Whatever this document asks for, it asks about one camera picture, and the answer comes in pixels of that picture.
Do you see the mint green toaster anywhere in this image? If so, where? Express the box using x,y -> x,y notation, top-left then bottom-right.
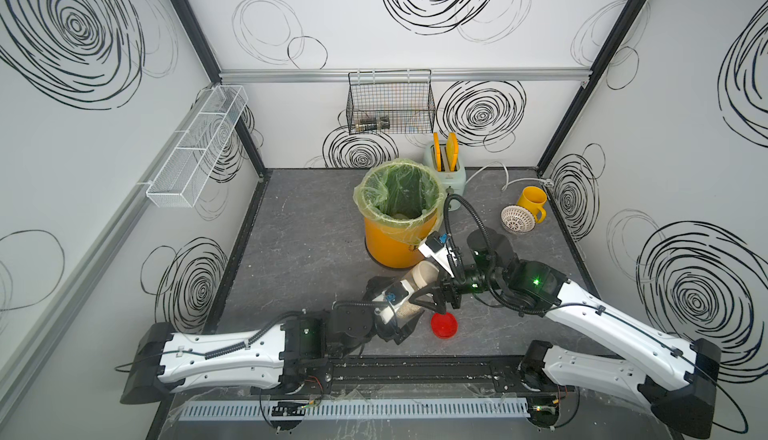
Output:
423,144 -> 467,195

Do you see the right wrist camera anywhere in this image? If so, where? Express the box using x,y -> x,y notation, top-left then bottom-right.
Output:
418,232 -> 458,278

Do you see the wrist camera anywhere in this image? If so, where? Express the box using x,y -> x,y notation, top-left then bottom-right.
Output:
373,280 -> 414,324
418,232 -> 458,278

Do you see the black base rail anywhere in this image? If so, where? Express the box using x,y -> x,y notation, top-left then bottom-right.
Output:
251,354 -> 652,394

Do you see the yellow mug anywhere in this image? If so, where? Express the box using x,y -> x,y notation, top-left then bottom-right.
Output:
517,186 -> 548,224

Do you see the right yellow toast slice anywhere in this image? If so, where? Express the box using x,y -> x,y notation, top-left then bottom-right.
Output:
445,132 -> 459,172

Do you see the red jar lid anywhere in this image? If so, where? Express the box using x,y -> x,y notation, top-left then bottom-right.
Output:
430,313 -> 458,339

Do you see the white wire wall shelf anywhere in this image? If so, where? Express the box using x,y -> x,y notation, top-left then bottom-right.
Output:
146,84 -> 248,208

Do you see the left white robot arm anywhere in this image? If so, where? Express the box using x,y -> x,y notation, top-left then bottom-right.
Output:
116,275 -> 425,405

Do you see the cream jar lid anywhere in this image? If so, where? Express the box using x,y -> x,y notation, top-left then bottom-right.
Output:
407,260 -> 441,292

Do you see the left yellow toast slice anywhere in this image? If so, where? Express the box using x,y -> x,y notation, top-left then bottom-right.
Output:
432,132 -> 442,172

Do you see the white toaster power cord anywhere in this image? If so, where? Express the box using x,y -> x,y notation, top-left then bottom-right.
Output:
464,161 -> 553,192

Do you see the dark item in basket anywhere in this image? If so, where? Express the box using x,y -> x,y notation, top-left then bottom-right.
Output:
356,115 -> 391,131

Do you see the white round sink strainer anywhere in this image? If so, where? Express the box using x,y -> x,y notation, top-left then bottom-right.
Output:
500,205 -> 536,234

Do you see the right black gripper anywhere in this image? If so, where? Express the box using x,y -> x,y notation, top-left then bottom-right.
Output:
406,258 -> 504,312

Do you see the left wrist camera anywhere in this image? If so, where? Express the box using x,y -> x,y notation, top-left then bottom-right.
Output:
373,280 -> 414,324

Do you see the yellow trash bin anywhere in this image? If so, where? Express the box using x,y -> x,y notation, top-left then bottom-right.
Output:
364,215 -> 439,269

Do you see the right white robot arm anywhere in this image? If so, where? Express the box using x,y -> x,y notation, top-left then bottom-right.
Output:
419,193 -> 726,439

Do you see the black wire wall basket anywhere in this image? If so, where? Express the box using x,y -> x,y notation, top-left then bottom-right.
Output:
345,70 -> 437,135

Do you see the cream lid oatmeal jar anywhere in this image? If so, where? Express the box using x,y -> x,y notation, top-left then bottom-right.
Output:
390,271 -> 423,326

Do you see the yellow toast slice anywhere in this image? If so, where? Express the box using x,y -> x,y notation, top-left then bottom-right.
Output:
445,132 -> 459,172
432,132 -> 442,172

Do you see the white slotted cable duct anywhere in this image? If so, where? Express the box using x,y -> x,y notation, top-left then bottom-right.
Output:
179,398 -> 530,422

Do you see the green plastic bin liner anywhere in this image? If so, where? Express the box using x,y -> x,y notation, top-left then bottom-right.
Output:
353,158 -> 447,247

